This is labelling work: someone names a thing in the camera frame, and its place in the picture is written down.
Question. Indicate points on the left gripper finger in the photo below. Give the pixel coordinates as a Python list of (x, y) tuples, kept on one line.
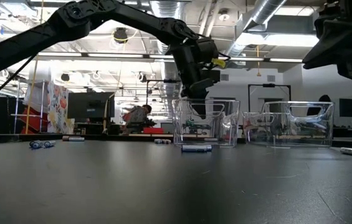
[(199, 109)]

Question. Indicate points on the clear plastic bin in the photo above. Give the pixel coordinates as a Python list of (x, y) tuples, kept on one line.
[(328, 130), (235, 124)]

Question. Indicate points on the black copper-top battery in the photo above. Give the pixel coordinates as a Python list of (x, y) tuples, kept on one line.
[(66, 137)]

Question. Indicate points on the black background robot arm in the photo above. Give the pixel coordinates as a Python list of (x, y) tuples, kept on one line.
[(196, 126)]

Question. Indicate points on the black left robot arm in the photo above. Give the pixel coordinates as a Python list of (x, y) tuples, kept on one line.
[(132, 15)]

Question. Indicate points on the linear ceiling light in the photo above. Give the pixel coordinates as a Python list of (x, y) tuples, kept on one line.
[(160, 56), (285, 60), (245, 59), (115, 55), (59, 54)]

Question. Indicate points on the wooden desk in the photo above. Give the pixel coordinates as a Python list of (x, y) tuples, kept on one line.
[(163, 135)]

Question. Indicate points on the person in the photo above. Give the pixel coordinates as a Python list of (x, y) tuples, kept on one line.
[(319, 105), (138, 118)]

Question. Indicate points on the red plastic bin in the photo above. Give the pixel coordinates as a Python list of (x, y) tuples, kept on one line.
[(153, 130)]

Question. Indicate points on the round ceiling smoke detector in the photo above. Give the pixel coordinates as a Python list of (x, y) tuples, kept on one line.
[(224, 15)]

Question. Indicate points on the black round ceiling device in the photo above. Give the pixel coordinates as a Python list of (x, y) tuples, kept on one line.
[(120, 35)]

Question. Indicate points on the black computer monitor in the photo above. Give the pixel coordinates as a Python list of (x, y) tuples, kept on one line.
[(90, 105)]

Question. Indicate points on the floral patterned curtain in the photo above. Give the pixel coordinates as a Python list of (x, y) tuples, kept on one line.
[(58, 107)]

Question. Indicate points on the red board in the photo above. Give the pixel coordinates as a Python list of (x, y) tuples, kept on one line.
[(34, 123)]

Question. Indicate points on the metal rack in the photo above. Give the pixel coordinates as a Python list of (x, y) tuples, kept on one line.
[(17, 109)]

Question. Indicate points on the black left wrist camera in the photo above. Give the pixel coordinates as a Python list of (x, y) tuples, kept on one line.
[(211, 75)]

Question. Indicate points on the grey wall vent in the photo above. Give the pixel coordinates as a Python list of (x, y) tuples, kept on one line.
[(224, 77), (270, 78)]

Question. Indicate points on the dark wall monitor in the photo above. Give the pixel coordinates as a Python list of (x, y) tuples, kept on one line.
[(350, 107)]

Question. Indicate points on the flexible ribbed silver duct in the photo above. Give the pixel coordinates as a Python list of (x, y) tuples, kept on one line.
[(166, 9)]

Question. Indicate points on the black gantry frame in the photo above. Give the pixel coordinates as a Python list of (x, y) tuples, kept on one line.
[(269, 85)]

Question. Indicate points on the smooth spiral silver duct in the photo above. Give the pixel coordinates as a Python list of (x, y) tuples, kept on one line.
[(256, 15)]

